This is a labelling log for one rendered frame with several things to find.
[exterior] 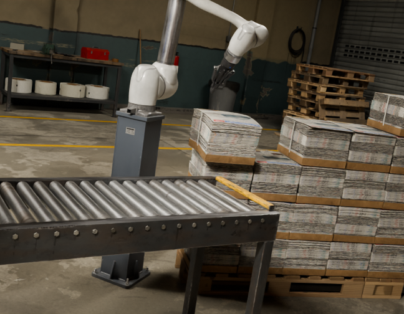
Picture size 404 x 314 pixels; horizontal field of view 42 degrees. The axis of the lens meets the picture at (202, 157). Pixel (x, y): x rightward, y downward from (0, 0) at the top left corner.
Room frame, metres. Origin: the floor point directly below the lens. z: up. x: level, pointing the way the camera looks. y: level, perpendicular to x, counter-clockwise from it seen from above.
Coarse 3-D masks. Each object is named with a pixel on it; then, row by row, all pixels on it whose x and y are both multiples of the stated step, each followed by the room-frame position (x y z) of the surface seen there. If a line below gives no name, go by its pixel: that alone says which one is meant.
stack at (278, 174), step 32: (192, 160) 3.18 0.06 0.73; (256, 160) 2.98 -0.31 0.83; (288, 160) 3.11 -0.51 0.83; (256, 192) 2.94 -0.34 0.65; (288, 192) 2.99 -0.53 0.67; (320, 192) 3.05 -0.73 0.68; (352, 192) 3.10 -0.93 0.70; (384, 192) 3.16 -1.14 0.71; (288, 224) 3.01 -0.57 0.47; (320, 224) 3.06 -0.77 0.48; (352, 224) 3.12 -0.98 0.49; (224, 256) 2.91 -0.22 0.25; (288, 256) 3.01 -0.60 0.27; (320, 256) 3.07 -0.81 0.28; (352, 256) 3.12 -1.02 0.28; (288, 288) 3.02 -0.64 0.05; (352, 288) 3.14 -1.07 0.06
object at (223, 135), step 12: (204, 120) 2.88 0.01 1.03; (216, 120) 2.76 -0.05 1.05; (228, 120) 2.81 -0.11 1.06; (240, 120) 2.86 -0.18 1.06; (252, 120) 2.92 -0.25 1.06; (204, 132) 2.83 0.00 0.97; (216, 132) 2.75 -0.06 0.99; (228, 132) 2.77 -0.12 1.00; (240, 132) 2.79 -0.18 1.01; (252, 132) 2.81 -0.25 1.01; (204, 144) 2.80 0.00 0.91; (216, 144) 2.77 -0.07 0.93; (228, 144) 2.79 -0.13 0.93; (240, 144) 2.81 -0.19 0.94; (252, 144) 2.82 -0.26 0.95; (240, 156) 2.82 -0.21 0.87; (252, 156) 2.84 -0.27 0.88
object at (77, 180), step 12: (0, 180) 2.00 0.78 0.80; (12, 180) 2.03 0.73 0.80; (24, 180) 2.05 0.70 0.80; (36, 180) 2.07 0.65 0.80; (48, 180) 2.10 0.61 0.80; (60, 180) 2.12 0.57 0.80; (72, 180) 2.15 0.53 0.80; (84, 180) 2.17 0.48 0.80; (96, 180) 2.20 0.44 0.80; (108, 180) 2.23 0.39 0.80; (120, 180) 2.26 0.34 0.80; (132, 180) 2.29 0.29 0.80; (144, 180) 2.32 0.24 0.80; (156, 180) 2.36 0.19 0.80; (0, 192) 1.99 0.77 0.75
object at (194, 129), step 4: (196, 108) 3.05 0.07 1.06; (196, 112) 3.04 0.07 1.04; (200, 112) 2.97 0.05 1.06; (216, 112) 3.00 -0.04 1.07; (220, 112) 3.03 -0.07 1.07; (196, 116) 3.03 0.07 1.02; (200, 116) 2.96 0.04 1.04; (192, 120) 3.10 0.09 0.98; (196, 120) 3.03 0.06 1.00; (192, 124) 3.09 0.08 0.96; (196, 124) 3.00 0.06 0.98; (192, 128) 3.06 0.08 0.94; (196, 128) 3.00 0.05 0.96; (192, 132) 3.05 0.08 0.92; (196, 132) 2.96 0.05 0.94; (192, 136) 3.04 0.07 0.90; (196, 136) 2.95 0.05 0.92
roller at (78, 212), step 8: (56, 184) 2.06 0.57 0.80; (56, 192) 2.00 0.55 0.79; (64, 192) 1.98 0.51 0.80; (64, 200) 1.91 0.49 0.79; (72, 200) 1.89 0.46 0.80; (72, 208) 1.83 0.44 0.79; (80, 208) 1.82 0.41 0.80; (72, 216) 1.81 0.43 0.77; (80, 216) 1.76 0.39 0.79; (88, 216) 1.75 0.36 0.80
